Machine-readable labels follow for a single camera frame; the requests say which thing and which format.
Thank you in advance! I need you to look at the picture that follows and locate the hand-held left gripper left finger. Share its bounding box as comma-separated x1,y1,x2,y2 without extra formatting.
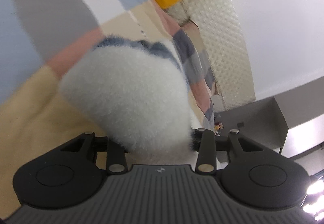
59,131,128,174

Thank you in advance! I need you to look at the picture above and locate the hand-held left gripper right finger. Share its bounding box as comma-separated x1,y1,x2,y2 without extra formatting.
190,128,264,173

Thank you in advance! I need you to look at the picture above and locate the cream sweater with dark stripes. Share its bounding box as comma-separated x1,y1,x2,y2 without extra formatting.
58,34,201,162

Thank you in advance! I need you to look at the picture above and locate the cluster of cosmetic bottles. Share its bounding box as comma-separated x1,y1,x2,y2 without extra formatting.
214,122,225,136

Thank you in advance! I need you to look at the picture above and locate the grey built-in cabinet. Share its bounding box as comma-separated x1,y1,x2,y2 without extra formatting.
215,94,324,164

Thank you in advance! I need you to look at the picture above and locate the checked pillow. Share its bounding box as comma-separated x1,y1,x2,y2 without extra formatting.
172,21,216,124

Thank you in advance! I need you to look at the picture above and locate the cream quilted headboard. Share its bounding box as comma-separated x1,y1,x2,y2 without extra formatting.
167,0,256,113

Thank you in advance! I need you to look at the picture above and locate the checked patchwork quilt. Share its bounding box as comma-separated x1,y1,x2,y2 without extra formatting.
0,0,215,217

